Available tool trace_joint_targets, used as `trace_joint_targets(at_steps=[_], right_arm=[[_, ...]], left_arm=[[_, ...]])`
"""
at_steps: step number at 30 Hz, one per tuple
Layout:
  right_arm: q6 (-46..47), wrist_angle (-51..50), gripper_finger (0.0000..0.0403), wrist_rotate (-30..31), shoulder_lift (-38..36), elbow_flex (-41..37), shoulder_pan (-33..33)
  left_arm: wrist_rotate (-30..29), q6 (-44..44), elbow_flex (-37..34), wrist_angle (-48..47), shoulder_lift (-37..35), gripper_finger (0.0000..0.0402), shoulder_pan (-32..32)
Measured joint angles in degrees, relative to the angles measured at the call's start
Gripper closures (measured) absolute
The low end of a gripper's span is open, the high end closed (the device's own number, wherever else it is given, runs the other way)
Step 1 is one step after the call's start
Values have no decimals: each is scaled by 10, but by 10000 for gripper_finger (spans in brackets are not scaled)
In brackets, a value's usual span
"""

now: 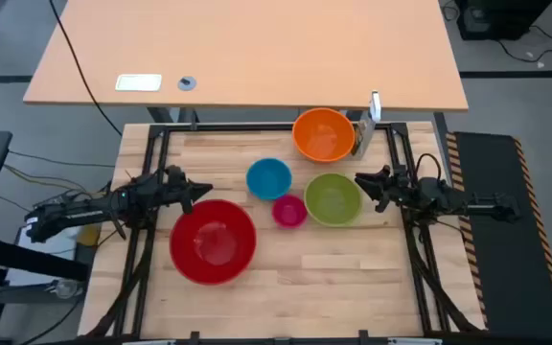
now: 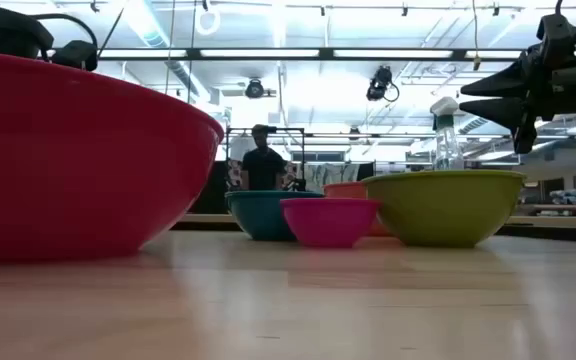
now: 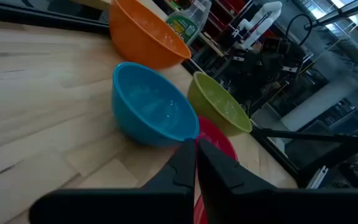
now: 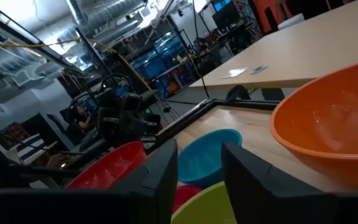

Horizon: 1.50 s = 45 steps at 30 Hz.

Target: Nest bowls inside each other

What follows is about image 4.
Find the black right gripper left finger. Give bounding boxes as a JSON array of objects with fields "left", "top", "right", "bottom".
[{"left": 0, "top": 139, "right": 178, "bottom": 224}]

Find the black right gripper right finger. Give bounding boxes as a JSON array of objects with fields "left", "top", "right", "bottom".
[{"left": 221, "top": 141, "right": 358, "bottom": 224}]

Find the lime green plastic bowl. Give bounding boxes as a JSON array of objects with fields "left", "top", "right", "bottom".
[{"left": 171, "top": 181, "right": 237, "bottom": 224}]

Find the blue plastic bowl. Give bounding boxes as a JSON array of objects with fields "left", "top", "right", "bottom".
[{"left": 177, "top": 128, "right": 243, "bottom": 189}]

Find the orange plastic bowl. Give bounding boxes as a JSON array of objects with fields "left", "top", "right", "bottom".
[{"left": 269, "top": 58, "right": 358, "bottom": 191}]

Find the small pink plastic bowl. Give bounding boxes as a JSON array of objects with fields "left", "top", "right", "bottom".
[{"left": 172, "top": 185, "right": 202, "bottom": 215}]

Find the blue glass shelf unit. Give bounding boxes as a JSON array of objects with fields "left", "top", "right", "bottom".
[{"left": 129, "top": 29, "right": 198, "bottom": 94}]

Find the person's hand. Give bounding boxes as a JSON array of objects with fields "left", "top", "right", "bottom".
[{"left": 46, "top": 153, "right": 75, "bottom": 170}]

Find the large red plastic bowl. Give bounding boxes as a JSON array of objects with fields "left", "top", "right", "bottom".
[{"left": 65, "top": 141, "right": 147, "bottom": 190}]

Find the striped cushion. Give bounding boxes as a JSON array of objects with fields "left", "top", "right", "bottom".
[{"left": 16, "top": 133, "right": 48, "bottom": 163}]

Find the seated person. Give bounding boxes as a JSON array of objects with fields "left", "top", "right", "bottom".
[{"left": 72, "top": 105, "right": 96, "bottom": 131}]

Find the dark patterned cushion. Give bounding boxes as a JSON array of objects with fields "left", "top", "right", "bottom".
[{"left": 3, "top": 121, "right": 30, "bottom": 142}]

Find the dark table leg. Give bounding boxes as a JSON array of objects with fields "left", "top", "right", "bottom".
[{"left": 261, "top": 88, "right": 285, "bottom": 101}]

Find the black chair base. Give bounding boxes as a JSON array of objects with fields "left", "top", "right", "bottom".
[{"left": 225, "top": 84, "right": 251, "bottom": 101}]

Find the grey round disc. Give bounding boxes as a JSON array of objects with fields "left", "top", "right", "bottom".
[{"left": 249, "top": 64, "right": 269, "bottom": 75}]

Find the light wooden neighbouring table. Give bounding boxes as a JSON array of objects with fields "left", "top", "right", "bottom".
[{"left": 190, "top": 0, "right": 358, "bottom": 90}]

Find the white round bin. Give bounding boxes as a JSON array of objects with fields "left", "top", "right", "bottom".
[{"left": 277, "top": 12, "right": 306, "bottom": 30}]

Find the orange hanging cloth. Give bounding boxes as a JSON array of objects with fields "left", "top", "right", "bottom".
[{"left": 253, "top": 0, "right": 292, "bottom": 34}]

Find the colourful patterned cloth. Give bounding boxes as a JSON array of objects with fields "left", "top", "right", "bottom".
[{"left": 233, "top": 0, "right": 261, "bottom": 35}]

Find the black computer monitor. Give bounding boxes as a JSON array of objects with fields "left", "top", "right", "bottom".
[{"left": 211, "top": 0, "right": 242, "bottom": 30}]

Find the black table frame rail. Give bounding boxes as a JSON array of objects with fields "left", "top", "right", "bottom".
[{"left": 144, "top": 98, "right": 281, "bottom": 153}]

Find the black hanging cable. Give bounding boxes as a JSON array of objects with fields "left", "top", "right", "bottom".
[{"left": 192, "top": 0, "right": 210, "bottom": 100}]

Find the yellow cable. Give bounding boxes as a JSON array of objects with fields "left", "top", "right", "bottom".
[{"left": 0, "top": 37, "right": 152, "bottom": 91}]

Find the silver ventilation duct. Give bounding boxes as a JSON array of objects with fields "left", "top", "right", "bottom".
[{"left": 66, "top": 0, "right": 149, "bottom": 35}]

